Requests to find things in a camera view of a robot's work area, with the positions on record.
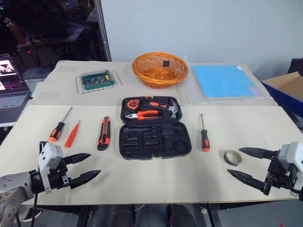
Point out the dark rounded shape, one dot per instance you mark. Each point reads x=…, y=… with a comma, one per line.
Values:
x=181, y=216
x=122, y=216

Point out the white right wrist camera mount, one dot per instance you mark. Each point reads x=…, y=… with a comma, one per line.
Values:
x=292, y=153

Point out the blue cardboard box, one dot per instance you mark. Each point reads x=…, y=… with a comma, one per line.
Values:
x=290, y=98

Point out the blue sheet pad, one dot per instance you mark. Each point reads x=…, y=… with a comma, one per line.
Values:
x=225, y=80

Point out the black chair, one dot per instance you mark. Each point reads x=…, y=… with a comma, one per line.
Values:
x=296, y=67

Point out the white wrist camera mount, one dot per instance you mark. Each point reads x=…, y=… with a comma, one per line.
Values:
x=50, y=153
x=292, y=153

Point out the small black square piece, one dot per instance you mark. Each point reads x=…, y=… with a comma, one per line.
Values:
x=166, y=63

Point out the orange black utility knife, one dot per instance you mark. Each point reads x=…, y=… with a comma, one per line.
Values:
x=104, y=133

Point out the clear plastic bag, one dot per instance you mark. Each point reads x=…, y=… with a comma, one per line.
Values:
x=193, y=94

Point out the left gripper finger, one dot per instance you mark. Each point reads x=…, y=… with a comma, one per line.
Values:
x=78, y=158
x=85, y=178

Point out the black plastic tool case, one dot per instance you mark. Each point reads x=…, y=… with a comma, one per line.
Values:
x=151, y=146

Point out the green circuit board clear case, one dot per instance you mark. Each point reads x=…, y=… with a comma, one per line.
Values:
x=97, y=80

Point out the black table frame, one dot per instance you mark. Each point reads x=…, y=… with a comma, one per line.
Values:
x=82, y=215

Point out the orange test pen screwdriver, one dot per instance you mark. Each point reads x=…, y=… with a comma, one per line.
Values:
x=71, y=136

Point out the open laptop computer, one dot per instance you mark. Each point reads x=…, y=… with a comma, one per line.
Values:
x=10, y=101

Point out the orange woven basket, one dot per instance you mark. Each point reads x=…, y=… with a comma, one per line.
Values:
x=151, y=79

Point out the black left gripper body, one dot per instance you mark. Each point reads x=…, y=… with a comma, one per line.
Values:
x=58, y=179

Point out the metal window post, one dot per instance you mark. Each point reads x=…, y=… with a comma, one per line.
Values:
x=104, y=30

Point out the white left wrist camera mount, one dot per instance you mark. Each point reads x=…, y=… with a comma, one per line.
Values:
x=50, y=153

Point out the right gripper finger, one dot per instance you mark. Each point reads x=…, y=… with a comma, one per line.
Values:
x=246, y=179
x=260, y=153

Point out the grey tape roll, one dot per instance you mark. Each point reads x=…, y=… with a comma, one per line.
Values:
x=237, y=162

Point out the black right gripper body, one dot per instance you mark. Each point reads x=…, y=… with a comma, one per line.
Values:
x=278, y=175

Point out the orange black tape measure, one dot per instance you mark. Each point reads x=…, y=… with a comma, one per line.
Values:
x=132, y=104

